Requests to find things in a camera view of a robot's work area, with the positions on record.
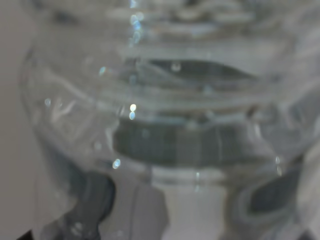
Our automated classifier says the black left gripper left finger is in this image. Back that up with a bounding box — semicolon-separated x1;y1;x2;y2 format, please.
19;159;118;240

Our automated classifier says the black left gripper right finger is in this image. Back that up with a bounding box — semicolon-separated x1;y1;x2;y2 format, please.
234;159;320;240

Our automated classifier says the clear plastic water bottle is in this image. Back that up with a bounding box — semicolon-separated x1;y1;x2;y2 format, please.
20;0;320;240

